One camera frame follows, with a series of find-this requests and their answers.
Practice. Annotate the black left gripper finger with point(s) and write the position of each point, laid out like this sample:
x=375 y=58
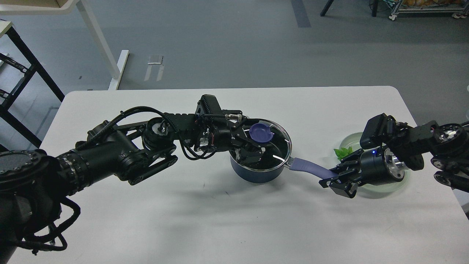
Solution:
x=253 y=155
x=246 y=127

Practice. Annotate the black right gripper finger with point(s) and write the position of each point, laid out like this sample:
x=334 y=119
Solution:
x=341 y=185
x=349 y=165

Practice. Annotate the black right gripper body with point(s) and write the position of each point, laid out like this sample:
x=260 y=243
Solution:
x=380 y=166

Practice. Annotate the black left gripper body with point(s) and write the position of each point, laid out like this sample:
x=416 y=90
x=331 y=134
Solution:
x=221 y=132

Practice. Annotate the glass lid purple knob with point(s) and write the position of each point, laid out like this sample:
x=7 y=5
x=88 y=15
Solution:
x=279 y=155

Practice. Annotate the dark blue saucepan purple handle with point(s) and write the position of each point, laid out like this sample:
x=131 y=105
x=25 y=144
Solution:
x=295 y=164

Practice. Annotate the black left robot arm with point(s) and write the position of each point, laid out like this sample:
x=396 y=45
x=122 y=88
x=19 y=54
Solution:
x=137 y=144

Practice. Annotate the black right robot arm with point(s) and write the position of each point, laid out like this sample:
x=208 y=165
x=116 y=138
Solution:
x=389 y=148

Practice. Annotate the orange toy carrot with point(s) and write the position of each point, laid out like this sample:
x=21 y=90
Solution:
x=342 y=152

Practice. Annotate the metal wheeled cart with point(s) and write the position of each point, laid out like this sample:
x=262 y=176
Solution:
x=457 y=8

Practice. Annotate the black metal rack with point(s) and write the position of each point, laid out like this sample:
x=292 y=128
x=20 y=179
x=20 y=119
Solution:
x=27 y=73

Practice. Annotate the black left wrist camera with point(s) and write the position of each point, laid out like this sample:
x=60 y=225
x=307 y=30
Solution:
x=208 y=105

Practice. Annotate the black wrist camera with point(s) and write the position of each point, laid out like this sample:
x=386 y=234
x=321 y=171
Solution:
x=378 y=130
x=208 y=105

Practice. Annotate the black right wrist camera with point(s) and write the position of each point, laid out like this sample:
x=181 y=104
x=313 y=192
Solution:
x=378 y=130

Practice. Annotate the white table frame leg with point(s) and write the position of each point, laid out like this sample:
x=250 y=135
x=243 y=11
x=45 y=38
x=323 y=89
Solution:
x=116 y=67

